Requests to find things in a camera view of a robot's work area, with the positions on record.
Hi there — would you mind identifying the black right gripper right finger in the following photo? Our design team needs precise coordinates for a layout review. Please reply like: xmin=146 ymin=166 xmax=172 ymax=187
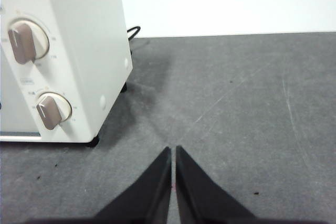
xmin=175 ymin=145 xmax=259 ymax=224

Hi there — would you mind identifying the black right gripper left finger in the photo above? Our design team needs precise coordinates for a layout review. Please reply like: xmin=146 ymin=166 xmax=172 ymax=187
xmin=91 ymin=146 xmax=172 ymax=224

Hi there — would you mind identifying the white toaster oven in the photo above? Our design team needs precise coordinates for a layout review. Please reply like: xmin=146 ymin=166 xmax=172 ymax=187
xmin=0 ymin=0 xmax=133 ymax=148

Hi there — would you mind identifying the taupe timer knob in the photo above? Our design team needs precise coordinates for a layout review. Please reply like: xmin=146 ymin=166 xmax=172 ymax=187
xmin=35 ymin=92 xmax=73 ymax=131

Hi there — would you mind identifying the taupe temperature knob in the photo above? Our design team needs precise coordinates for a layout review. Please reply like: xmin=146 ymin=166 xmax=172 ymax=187
xmin=7 ymin=18 xmax=50 ymax=66

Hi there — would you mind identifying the black oven power cord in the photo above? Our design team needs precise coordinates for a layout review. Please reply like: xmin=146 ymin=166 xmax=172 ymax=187
xmin=127 ymin=26 xmax=142 ymax=42

